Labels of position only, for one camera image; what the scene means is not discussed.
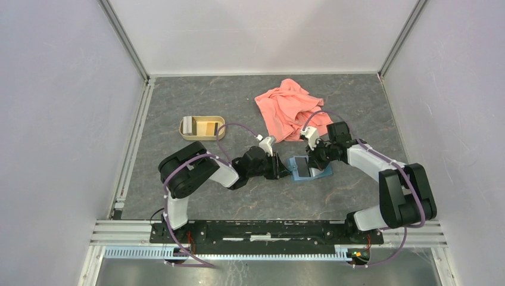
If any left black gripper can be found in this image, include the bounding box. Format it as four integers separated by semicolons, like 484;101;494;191
248;151;292;180

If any blue card holder wallet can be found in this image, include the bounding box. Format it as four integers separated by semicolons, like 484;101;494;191
288;156;333;182

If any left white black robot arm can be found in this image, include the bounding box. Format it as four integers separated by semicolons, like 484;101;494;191
158;140;291;243

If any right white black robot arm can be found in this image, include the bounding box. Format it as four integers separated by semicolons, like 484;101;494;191
300;122;437;243

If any grey card stack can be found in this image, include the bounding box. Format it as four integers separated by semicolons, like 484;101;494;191
182;116;197;136

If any pink crumpled cloth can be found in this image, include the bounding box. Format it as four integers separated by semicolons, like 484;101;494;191
254;79;333;143

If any beige oval tray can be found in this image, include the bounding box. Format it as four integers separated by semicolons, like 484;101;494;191
179;116;226;141

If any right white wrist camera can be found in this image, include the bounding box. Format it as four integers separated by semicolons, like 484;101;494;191
300;126;320;150

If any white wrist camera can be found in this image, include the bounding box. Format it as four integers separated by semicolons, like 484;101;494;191
300;126;320;150
256;134;276;157

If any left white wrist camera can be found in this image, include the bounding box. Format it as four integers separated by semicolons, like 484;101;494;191
256;134;276;157

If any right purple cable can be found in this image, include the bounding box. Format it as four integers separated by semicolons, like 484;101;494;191
301;111;427;269

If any purple cable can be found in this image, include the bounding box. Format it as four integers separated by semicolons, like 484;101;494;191
162;122;263;269
301;111;427;269

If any white slotted cable duct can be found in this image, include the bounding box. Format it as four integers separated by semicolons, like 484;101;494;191
103;246;366;262

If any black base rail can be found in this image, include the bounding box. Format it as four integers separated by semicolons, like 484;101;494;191
173;220;384;255

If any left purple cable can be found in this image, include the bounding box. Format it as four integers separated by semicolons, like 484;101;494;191
162;122;263;269

